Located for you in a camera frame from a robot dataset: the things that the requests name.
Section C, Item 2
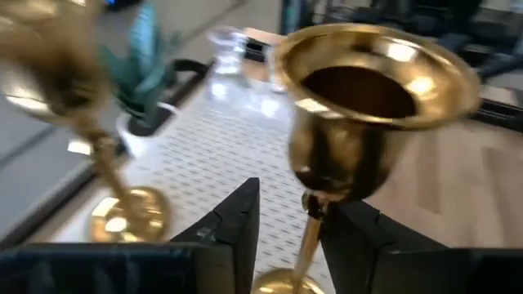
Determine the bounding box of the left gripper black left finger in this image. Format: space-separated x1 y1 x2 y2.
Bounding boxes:
169 177 262 294

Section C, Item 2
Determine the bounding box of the white round plant pot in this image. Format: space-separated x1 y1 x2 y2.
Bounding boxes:
116 101 181 158

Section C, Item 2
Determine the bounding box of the brass candlestick holder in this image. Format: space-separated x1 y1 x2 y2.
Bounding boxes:
0 0 172 244
249 22 483 294

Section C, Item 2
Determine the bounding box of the ribbed glass candle holder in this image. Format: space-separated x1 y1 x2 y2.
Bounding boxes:
267 44 289 94
208 26 251 89

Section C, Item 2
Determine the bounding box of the white perforated metal shelf riser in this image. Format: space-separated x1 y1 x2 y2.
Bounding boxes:
24 77 340 294

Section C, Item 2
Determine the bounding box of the green snake plant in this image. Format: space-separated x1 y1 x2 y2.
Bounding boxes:
100 3 185 127

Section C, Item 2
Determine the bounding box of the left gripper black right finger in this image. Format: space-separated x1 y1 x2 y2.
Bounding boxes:
320 198 447 294

